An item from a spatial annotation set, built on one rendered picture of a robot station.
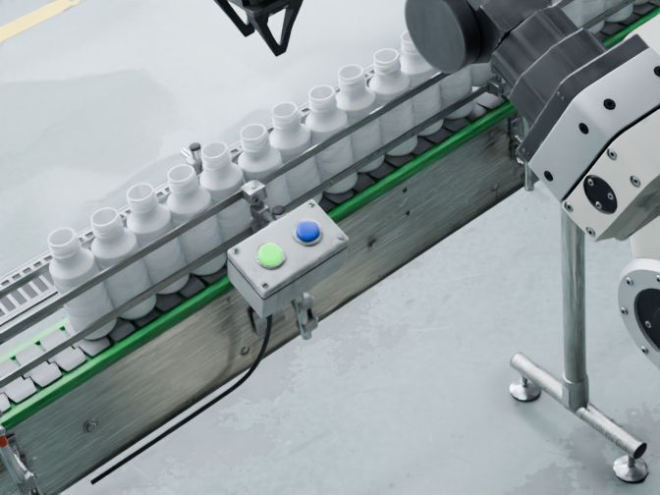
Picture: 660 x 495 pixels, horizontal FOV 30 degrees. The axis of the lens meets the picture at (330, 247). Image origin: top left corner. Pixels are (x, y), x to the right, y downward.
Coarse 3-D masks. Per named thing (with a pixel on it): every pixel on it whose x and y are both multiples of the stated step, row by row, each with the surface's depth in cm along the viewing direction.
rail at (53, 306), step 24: (624, 0) 200; (408, 96) 178; (360, 120) 174; (432, 120) 184; (288, 168) 170; (360, 168) 179; (168, 192) 168; (240, 192) 166; (312, 192) 175; (168, 240) 162; (240, 240) 171; (48, 264) 161; (120, 264) 159; (192, 264) 167; (48, 312) 156; (120, 312) 163; (0, 336) 153; (72, 336) 160; (0, 384) 156
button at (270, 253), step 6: (264, 246) 156; (270, 246) 156; (276, 246) 156; (258, 252) 156; (264, 252) 155; (270, 252) 155; (276, 252) 155; (264, 258) 155; (270, 258) 155; (276, 258) 155; (270, 264) 155
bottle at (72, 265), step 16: (48, 240) 156; (64, 240) 159; (64, 256) 156; (80, 256) 158; (64, 272) 157; (80, 272) 157; (96, 272) 160; (64, 288) 159; (96, 288) 161; (64, 304) 162; (80, 304) 160; (96, 304) 162; (112, 304) 166; (80, 320) 162; (112, 320) 165; (96, 336) 164
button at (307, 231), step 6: (306, 222) 158; (312, 222) 158; (300, 228) 158; (306, 228) 158; (312, 228) 158; (318, 228) 158; (300, 234) 157; (306, 234) 157; (312, 234) 157; (318, 234) 158; (306, 240) 157; (312, 240) 158
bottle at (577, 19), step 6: (558, 0) 192; (576, 0) 192; (570, 6) 192; (576, 6) 193; (564, 12) 193; (570, 12) 193; (576, 12) 194; (570, 18) 194; (576, 18) 194; (576, 24) 195
